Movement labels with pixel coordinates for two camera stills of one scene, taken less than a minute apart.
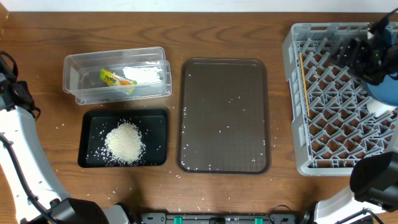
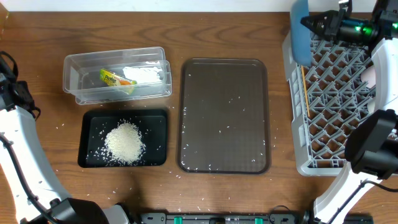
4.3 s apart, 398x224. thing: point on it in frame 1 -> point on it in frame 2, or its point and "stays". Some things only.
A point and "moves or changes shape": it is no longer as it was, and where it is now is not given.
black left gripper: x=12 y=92 stays
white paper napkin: x=143 y=74 stays
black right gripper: x=360 y=47 -> x=334 y=21
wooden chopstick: x=304 y=83 stays
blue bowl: x=387 y=92 moves or changes shape
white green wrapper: x=113 y=79 stays
